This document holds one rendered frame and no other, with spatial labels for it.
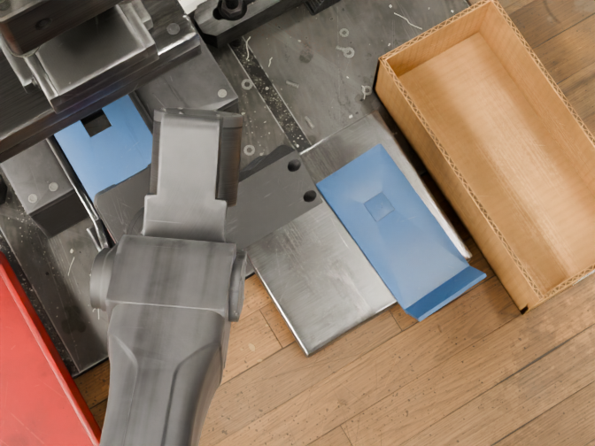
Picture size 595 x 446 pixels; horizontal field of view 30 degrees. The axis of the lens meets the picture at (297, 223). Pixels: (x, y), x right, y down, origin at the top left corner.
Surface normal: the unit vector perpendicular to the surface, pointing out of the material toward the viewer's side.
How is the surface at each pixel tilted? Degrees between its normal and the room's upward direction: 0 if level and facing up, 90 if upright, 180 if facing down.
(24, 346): 0
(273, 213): 29
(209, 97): 0
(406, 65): 90
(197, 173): 25
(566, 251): 0
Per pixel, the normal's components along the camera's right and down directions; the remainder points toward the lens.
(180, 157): -0.03, 0.17
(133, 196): 0.27, 0.18
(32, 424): 0.01, -0.25
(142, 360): 0.04, -0.66
